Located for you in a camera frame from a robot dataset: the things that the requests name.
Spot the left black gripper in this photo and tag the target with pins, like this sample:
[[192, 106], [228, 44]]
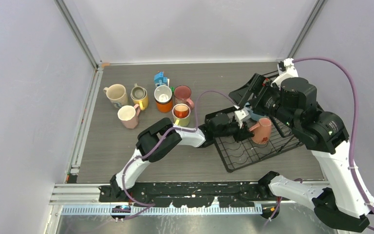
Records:
[[243, 133]]

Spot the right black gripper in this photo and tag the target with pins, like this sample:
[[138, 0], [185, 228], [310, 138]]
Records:
[[258, 84]]

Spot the salmon pink mug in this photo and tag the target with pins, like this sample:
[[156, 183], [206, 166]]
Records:
[[262, 131]]

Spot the lime green mug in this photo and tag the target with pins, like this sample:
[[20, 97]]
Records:
[[183, 122]]

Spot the small orange cup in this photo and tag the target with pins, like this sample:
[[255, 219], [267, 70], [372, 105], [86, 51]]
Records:
[[181, 111]]

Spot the orange mug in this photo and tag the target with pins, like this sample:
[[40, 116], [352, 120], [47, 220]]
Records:
[[165, 107]]

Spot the yellow mug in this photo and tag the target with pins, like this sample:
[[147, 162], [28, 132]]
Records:
[[142, 102]]

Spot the light pink mug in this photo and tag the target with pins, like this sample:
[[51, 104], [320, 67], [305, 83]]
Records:
[[128, 115]]

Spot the cream patterned mug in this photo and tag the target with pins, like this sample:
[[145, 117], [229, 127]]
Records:
[[117, 95]]

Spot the small beige cup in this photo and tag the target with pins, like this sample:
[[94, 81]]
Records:
[[138, 92]]

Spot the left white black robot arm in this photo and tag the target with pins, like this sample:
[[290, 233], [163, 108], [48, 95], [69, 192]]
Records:
[[158, 140]]

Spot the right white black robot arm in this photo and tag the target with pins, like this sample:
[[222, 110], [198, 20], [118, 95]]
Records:
[[339, 206]]

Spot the light blue faceted mug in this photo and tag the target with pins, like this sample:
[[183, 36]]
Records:
[[255, 117]]

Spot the blue white toy house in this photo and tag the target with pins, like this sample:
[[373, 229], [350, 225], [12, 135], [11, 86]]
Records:
[[160, 79]]

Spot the black wire dish rack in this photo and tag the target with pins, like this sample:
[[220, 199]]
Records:
[[238, 155]]

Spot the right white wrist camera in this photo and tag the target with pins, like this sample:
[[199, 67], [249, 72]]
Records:
[[286, 69]]

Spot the aluminium rail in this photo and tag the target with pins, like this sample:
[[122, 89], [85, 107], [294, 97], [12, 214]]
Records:
[[75, 199]]

